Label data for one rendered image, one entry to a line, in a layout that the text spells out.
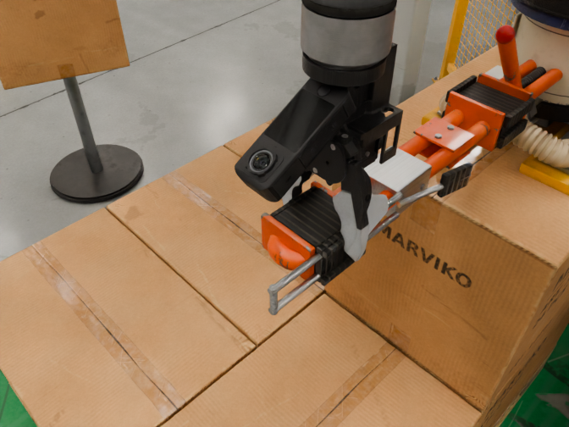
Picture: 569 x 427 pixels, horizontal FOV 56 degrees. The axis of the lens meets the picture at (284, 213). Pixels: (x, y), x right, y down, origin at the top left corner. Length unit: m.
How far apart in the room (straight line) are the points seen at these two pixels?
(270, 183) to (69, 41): 1.51
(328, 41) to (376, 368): 0.79
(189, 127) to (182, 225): 1.40
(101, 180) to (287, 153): 2.03
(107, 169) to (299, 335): 1.56
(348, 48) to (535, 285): 0.51
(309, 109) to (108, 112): 2.53
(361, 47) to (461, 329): 0.65
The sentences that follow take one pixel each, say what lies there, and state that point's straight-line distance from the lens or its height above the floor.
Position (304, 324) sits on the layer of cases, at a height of 0.54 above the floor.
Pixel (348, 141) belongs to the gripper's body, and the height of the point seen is 1.21.
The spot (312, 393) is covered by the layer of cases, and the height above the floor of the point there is 0.54.
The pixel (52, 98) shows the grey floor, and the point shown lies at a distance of 3.18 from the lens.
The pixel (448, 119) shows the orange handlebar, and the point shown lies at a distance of 0.77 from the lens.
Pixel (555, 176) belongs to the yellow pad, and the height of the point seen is 0.97.
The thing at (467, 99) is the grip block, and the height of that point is 1.10.
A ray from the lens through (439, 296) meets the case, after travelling 0.97.
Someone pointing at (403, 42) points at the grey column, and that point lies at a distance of 2.56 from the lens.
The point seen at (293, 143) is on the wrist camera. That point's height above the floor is 1.22.
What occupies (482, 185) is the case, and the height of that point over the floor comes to 0.95.
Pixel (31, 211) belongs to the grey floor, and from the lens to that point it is 2.44.
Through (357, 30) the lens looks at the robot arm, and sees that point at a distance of 0.43.
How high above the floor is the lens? 1.48
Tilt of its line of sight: 42 degrees down
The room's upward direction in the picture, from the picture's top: straight up
